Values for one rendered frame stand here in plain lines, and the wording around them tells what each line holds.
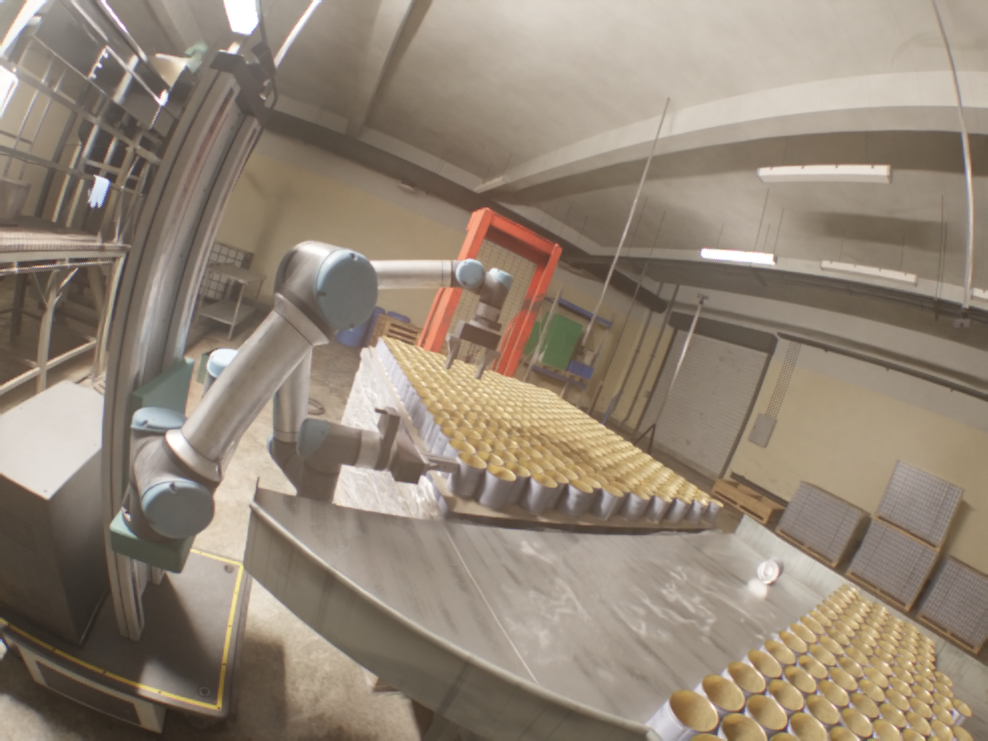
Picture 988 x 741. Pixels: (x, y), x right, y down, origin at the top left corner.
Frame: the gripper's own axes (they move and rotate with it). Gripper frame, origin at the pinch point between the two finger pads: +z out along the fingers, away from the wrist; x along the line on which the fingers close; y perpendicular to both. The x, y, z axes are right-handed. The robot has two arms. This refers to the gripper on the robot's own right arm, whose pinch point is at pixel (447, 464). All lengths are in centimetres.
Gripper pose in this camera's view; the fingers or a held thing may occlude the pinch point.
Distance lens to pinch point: 87.7
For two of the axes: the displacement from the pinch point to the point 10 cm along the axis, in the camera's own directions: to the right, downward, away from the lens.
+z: 8.1, 2.6, 5.2
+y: -3.8, 9.2, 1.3
